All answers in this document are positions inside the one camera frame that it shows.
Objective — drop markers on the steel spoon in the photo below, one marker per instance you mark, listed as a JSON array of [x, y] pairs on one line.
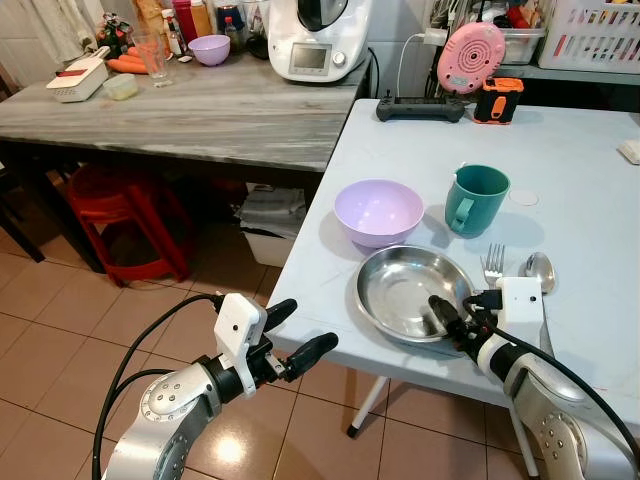
[[540, 270]]

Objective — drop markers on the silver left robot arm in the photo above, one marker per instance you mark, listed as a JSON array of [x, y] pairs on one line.
[[165, 425]]

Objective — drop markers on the clear drinking glass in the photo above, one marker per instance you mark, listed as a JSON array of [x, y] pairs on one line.
[[154, 60]]

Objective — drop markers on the red sauce bottle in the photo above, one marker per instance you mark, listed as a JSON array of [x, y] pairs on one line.
[[184, 20]]

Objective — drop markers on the white plastic basket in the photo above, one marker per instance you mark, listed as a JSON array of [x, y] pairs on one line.
[[590, 40]]

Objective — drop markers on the small white round disc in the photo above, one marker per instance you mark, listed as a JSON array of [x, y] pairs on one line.
[[523, 197]]

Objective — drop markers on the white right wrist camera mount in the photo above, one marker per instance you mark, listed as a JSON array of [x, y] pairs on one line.
[[520, 303]]

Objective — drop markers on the stainless steel plate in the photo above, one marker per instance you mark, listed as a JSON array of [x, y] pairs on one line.
[[395, 290]]

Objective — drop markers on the steel fork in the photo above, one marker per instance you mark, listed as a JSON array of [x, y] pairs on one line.
[[493, 265]]

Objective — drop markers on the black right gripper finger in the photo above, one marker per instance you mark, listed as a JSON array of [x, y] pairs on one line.
[[447, 318]]

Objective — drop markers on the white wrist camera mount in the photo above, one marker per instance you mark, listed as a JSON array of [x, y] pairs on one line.
[[520, 303], [240, 322]]

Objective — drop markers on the white storage bin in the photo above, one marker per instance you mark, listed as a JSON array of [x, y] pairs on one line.
[[272, 225]]

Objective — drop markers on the red plastic stool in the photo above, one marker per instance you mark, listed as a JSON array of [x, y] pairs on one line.
[[125, 195]]

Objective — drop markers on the orange carrots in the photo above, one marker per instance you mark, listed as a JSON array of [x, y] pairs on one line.
[[125, 66]]

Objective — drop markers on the orange and black device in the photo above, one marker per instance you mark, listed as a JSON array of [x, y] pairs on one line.
[[498, 102]]

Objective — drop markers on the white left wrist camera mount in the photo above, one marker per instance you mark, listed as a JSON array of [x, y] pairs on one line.
[[240, 322]]

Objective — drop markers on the white kitchen cooking machine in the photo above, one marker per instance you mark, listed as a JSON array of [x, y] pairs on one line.
[[320, 50]]

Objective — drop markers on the pink round appliance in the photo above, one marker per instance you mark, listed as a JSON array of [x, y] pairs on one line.
[[470, 58]]

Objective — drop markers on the small pale plastic container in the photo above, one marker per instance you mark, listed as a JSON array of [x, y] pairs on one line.
[[121, 87]]

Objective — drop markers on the white table leg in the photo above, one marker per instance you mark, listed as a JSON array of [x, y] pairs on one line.
[[367, 405]]

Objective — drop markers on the small purple bowl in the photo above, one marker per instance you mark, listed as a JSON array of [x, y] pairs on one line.
[[210, 50]]

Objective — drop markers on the large purple plastic bowl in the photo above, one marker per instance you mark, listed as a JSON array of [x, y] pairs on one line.
[[378, 212]]

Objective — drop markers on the white charger plug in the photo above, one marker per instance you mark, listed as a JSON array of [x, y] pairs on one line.
[[435, 37]]

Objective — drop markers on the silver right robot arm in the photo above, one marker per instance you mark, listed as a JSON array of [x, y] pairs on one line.
[[550, 420]]

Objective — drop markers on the white wall socket block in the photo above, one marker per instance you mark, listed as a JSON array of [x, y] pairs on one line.
[[630, 151]]

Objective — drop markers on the green plastic mug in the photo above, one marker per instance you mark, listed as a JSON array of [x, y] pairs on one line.
[[480, 205]]

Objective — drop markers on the orange sauce bottle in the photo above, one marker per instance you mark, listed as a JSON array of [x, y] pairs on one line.
[[202, 18]]

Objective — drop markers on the white grater box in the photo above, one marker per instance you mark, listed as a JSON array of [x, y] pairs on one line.
[[78, 82]]

